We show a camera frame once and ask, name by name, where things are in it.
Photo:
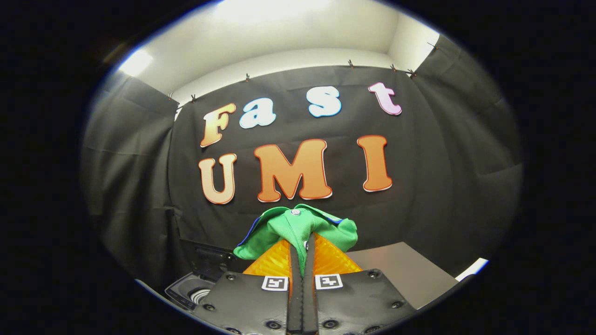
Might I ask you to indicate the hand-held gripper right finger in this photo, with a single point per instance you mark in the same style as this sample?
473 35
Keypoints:
310 302

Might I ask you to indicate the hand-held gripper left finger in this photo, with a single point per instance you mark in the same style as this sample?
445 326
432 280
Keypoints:
294 302

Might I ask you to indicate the green polo shirt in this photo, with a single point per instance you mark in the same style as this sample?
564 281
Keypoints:
298 228

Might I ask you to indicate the dark grey washing machine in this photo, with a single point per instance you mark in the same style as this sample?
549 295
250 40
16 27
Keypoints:
186 291

